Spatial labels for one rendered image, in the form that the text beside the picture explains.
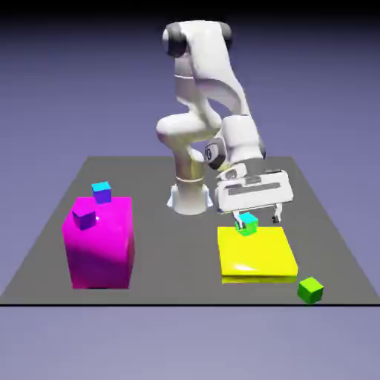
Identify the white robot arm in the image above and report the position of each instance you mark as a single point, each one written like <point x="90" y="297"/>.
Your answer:
<point x="207" y="74"/>

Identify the small cyan cube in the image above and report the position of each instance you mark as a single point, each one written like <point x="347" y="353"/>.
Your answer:
<point x="250" y="221"/>
<point x="101" y="191"/>

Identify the large yellow box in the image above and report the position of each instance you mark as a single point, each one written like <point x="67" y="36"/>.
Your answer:
<point x="255" y="255"/>

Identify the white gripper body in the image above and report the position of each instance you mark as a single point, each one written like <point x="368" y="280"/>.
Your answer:
<point x="255" y="193"/>

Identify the small green cube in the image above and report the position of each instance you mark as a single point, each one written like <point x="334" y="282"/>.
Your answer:
<point x="310" y="290"/>

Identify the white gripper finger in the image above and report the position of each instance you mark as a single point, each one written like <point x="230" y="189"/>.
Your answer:
<point x="238" y="219"/>
<point x="277" y="213"/>

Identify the small purple cube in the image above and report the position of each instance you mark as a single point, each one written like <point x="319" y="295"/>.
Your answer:
<point x="84" y="219"/>

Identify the large magenta box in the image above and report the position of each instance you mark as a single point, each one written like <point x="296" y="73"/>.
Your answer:
<point x="101" y="252"/>

